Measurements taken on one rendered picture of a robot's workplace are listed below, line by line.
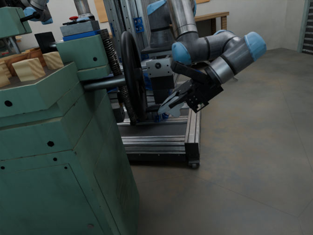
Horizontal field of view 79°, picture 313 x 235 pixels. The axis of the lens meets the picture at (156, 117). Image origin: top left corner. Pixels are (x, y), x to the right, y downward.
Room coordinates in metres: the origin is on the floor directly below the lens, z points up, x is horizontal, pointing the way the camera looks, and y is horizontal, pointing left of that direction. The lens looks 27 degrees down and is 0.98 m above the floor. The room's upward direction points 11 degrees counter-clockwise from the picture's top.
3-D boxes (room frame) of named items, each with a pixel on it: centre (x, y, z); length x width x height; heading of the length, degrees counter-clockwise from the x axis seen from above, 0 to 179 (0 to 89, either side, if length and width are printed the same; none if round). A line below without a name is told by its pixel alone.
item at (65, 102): (0.65, 0.32, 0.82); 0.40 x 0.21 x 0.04; 176
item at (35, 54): (0.70, 0.32, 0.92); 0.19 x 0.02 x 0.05; 176
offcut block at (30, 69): (0.47, 0.27, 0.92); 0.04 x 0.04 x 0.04; 75
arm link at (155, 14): (1.23, -0.13, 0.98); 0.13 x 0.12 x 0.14; 92
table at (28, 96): (0.71, 0.27, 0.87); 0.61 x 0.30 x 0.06; 176
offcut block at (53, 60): (0.57, 0.25, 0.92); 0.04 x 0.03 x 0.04; 36
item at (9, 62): (0.67, 0.36, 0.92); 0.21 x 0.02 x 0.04; 176
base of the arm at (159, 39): (1.23, -0.12, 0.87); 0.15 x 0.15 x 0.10
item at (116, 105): (0.91, 0.22, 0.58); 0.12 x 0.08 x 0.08; 86
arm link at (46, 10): (1.51, 0.61, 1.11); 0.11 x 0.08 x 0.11; 177
